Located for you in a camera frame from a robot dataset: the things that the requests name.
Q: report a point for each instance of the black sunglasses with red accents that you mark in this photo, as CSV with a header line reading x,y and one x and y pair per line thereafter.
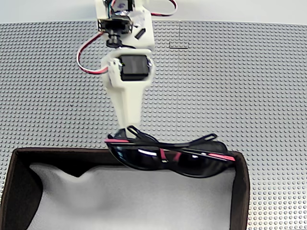
x,y
144,158

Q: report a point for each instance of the brown woven bin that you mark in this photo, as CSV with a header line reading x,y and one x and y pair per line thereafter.
x,y
60,157

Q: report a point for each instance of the small flat grey tile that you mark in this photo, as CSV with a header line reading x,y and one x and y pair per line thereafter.
x,y
178,45

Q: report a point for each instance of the grey studded baseplate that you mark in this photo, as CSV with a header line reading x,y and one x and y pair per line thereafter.
x,y
48,83
251,83

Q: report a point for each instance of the white foam sheet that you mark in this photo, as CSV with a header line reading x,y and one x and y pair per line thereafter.
x,y
96,203

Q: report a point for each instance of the black camera module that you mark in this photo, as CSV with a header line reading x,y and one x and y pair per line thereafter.
x,y
115,26

